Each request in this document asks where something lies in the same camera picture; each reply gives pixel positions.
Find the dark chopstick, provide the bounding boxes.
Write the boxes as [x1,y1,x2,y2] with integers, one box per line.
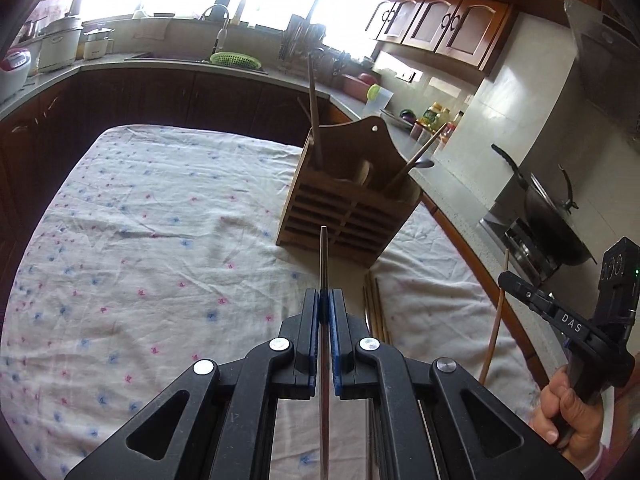
[318,226,330,480]

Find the light wooden chopstick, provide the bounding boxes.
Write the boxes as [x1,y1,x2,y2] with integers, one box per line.
[478,248,511,386]

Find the wooden utensil holder box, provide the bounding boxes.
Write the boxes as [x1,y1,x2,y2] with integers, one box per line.
[277,116,422,268]

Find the chrome kitchen faucet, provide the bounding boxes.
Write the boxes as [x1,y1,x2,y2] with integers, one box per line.
[198,3,230,54]

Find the person's right hand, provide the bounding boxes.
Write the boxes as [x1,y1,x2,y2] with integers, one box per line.
[529,366,603,469]

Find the chopsticks lying on cloth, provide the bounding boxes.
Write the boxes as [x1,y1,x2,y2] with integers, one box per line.
[363,271,390,479]

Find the black wok with lid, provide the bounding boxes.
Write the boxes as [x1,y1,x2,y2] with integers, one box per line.
[490,144,597,266]

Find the floral white tablecloth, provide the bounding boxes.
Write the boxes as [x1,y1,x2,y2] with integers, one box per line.
[0,123,542,480]

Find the chopstick in holder right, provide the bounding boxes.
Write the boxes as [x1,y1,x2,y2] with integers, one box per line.
[383,126,446,194]

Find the metal spoon in holder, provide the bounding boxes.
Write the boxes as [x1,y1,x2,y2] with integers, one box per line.
[413,158,435,169]

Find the yellow oil bottle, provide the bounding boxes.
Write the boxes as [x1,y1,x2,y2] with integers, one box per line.
[421,102,450,132]

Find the steel range hood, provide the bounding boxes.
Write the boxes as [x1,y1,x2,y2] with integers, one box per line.
[563,0,639,148]

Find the clear jug green lid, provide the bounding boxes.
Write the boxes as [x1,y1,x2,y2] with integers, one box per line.
[362,84,394,117]

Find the green sink basket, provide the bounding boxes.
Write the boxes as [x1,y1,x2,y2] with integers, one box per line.
[209,51,262,70]

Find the wooden upper cabinets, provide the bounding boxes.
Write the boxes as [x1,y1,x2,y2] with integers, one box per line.
[366,0,603,74]

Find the dish drying rack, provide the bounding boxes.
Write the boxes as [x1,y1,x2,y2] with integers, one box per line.
[278,14,326,63]

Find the red white rice cooker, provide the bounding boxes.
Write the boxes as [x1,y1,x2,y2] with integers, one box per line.
[0,48,32,103]

